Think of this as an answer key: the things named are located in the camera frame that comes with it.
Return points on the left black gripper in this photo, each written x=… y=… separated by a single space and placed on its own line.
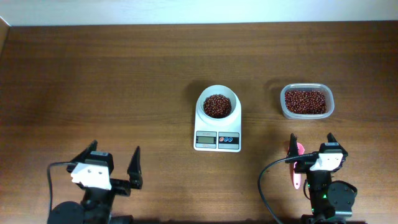
x=121 y=189

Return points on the white bowl on scale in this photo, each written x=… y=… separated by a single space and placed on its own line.
x=214 y=90

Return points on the red beans in bowl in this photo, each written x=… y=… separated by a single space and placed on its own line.
x=217 y=106

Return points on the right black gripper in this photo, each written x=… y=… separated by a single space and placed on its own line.
x=304 y=165

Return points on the clear plastic bean container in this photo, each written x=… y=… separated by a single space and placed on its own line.
x=330 y=104

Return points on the pink measuring scoop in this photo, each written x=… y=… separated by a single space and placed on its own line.
x=296 y=177

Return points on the red beans in container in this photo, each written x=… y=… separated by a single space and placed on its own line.
x=305 y=102

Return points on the white digital kitchen scale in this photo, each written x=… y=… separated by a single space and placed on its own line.
x=218 y=134

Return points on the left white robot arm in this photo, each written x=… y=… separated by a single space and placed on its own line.
x=91 y=209

